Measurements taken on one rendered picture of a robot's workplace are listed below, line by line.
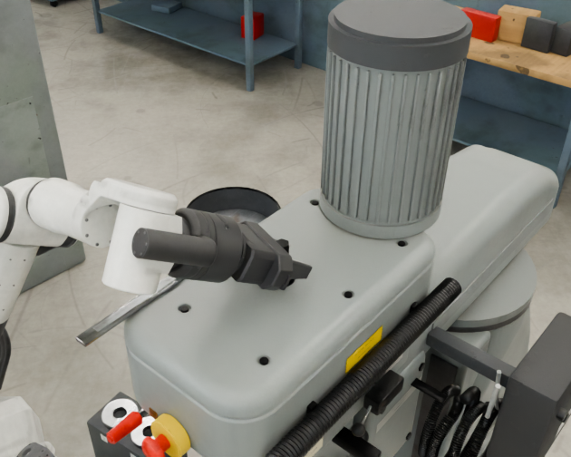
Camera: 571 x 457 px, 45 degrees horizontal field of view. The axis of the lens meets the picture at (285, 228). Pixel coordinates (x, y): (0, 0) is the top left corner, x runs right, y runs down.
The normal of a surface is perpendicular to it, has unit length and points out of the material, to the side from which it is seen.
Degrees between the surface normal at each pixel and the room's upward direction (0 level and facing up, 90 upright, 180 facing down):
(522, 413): 90
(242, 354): 0
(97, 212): 78
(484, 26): 90
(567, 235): 0
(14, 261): 96
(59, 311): 0
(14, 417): 59
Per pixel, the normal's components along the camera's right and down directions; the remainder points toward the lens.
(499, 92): -0.65, 0.44
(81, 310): 0.01, -0.81
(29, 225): 0.73, 0.22
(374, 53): -0.44, 0.53
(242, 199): -0.14, 0.53
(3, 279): 0.60, 0.55
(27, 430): 0.81, -0.25
